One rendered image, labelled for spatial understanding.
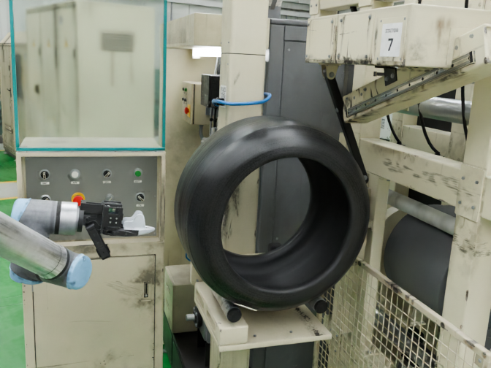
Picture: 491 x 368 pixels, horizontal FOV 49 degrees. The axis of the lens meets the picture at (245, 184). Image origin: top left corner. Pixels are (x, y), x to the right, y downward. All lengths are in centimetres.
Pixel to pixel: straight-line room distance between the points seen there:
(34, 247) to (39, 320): 104
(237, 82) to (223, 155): 43
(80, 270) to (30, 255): 16
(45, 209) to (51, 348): 99
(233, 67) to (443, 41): 71
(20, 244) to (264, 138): 67
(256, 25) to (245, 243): 76
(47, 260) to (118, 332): 106
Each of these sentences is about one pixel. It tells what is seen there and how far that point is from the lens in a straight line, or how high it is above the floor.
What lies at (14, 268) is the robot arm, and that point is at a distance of 155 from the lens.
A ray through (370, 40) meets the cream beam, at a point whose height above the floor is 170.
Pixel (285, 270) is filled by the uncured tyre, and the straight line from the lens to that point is 188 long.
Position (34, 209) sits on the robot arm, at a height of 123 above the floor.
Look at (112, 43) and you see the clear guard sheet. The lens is 213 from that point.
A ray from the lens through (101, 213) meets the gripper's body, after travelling 153.
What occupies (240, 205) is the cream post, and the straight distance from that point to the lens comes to 191.
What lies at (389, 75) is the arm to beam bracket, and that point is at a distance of 167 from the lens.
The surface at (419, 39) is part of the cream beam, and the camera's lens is 139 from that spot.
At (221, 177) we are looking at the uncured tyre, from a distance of 145.
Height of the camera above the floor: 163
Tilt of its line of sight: 13 degrees down
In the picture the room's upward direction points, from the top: 3 degrees clockwise
